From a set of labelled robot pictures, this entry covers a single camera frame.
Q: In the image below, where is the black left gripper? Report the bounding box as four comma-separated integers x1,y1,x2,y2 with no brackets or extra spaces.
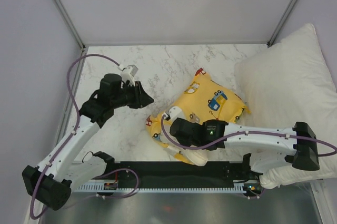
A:
111,81,154,109

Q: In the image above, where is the right aluminium frame post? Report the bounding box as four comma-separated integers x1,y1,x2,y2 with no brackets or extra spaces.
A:
266,0,299,47

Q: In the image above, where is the white slotted cable duct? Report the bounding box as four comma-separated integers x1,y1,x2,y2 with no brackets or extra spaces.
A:
75,180,262,195

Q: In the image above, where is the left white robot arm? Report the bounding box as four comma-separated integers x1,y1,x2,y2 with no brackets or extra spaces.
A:
22,74,154,210

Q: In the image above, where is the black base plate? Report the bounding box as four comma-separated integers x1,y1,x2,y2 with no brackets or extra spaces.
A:
104,161,258,188

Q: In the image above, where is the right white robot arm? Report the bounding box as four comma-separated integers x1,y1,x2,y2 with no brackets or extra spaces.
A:
170,118,320,179

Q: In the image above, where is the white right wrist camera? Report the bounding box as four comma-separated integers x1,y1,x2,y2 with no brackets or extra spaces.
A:
164,106,186,121

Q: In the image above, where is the aluminium frame post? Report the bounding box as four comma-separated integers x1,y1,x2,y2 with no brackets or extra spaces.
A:
52,0,86,51
266,0,299,47

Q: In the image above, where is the yellow cartoon-print pillowcase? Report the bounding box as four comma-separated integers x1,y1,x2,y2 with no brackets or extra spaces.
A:
146,68,248,150

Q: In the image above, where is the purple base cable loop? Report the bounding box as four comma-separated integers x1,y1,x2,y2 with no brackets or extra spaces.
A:
96,168,140,199

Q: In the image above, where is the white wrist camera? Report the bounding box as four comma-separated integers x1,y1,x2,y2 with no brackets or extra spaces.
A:
118,64,138,86
164,106,186,121

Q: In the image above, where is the large white pillow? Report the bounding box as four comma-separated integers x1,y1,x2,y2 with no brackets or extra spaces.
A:
233,23,337,190

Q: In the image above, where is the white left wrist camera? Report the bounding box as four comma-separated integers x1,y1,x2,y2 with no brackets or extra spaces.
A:
118,64,138,86

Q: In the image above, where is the left aluminium frame post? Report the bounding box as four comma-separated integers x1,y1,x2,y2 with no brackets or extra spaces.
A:
52,0,86,51

